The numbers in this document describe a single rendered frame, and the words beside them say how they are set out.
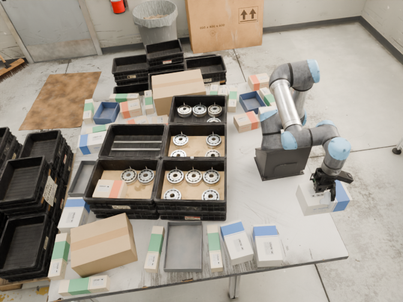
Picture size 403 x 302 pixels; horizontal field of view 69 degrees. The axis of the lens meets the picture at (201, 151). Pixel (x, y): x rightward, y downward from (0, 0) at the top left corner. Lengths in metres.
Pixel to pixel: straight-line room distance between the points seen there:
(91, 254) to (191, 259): 0.52
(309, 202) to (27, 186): 2.06
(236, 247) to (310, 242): 0.42
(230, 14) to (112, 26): 1.65
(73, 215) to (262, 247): 1.09
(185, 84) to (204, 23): 2.13
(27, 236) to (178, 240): 1.32
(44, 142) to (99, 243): 1.61
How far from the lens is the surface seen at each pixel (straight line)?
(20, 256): 2.62
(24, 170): 2.77
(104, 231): 1.71
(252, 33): 4.56
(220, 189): 1.75
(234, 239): 1.65
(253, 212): 1.83
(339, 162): 1.22
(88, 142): 2.26
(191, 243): 1.74
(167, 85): 2.38
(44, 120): 3.98
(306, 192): 1.43
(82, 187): 2.13
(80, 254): 1.70
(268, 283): 2.42
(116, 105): 2.57
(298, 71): 1.49
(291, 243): 1.78
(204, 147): 1.96
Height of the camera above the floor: 2.30
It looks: 49 degrees down
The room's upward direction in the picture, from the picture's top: 6 degrees counter-clockwise
